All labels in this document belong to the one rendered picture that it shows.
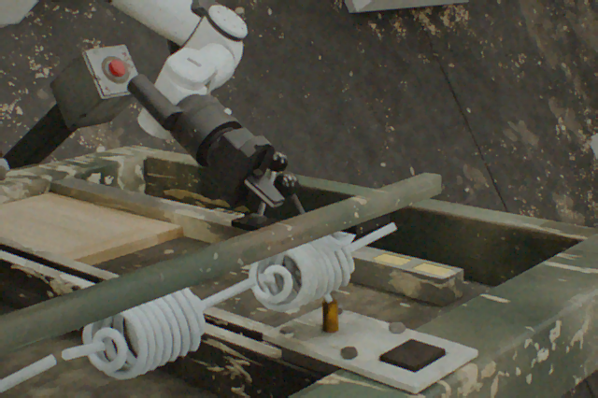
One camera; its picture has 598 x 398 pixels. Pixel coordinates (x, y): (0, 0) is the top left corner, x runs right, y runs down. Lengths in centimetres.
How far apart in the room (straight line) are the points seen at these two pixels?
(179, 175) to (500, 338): 117
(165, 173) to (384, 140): 213
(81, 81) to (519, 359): 139
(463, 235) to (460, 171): 282
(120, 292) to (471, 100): 407
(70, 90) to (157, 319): 146
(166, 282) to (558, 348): 49
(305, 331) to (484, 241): 63
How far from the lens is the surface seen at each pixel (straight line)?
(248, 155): 134
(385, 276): 135
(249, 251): 74
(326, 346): 92
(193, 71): 145
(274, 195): 135
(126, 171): 207
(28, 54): 323
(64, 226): 172
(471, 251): 155
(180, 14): 169
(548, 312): 103
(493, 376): 93
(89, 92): 212
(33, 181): 195
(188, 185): 200
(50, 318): 64
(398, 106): 424
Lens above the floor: 253
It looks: 45 degrees down
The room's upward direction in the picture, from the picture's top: 59 degrees clockwise
